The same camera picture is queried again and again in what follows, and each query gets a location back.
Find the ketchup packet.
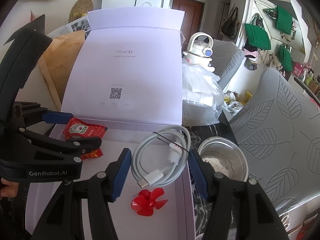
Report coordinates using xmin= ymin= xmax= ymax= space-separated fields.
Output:
xmin=63 ymin=117 xmax=107 ymax=140

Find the white usb cable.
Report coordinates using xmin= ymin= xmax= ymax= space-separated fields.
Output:
xmin=131 ymin=125 xmax=192 ymax=189

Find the red triangular candy pouch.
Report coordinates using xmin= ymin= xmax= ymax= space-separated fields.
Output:
xmin=80 ymin=149 xmax=103 ymax=160

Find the operator left hand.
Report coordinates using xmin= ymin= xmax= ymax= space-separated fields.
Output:
xmin=1 ymin=178 xmax=19 ymax=199

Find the small steel bowl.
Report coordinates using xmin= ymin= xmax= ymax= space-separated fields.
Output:
xmin=198 ymin=137 xmax=248 ymax=181

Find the white foam board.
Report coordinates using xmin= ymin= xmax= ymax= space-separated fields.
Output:
xmin=16 ymin=67 xmax=61 ymax=111

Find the brown paper envelope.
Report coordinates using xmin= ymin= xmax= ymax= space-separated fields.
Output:
xmin=38 ymin=30 xmax=85 ymax=109

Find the clear plastic bag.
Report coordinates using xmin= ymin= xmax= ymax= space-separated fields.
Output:
xmin=182 ymin=59 xmax=224 ymax=126

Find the white open gift box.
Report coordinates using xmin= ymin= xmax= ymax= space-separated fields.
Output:
xmin=24 ymin=8 xmax=198 ymax=240

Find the grey leaf pattern chair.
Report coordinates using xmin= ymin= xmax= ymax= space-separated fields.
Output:
xmin=230 ymin=68 xmax=319 ymax=215

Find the white small kettle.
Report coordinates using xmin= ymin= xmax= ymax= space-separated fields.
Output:
xmin=182 ymin=32 xmax=214 ymax=67

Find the green tote bag lower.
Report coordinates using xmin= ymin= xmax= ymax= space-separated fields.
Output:
xmin=276 ymin=44 xmax=292 ymax=72

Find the green tote bag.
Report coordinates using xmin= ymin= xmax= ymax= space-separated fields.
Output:
xmin=276 ymin=44 xmax=292 ymax=72
xmin=245 ymin=13 xmax=271 ymax=50

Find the dark hanging handbag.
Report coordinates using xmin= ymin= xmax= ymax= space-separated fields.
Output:
xmin=220 ymin=5 xmax=239 ymax=40

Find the green tote bag left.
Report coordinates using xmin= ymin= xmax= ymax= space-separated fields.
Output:
xmin=245 ymin=13 xmax=271 ymax=50

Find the white mini fridge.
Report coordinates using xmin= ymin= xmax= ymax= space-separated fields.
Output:
xmin=101 ymin=0 xmax=171 ymax=9

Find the brown entrance door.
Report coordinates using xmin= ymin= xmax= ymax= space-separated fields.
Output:
xmin=172 ymin=0 xmax=204 ymax=41

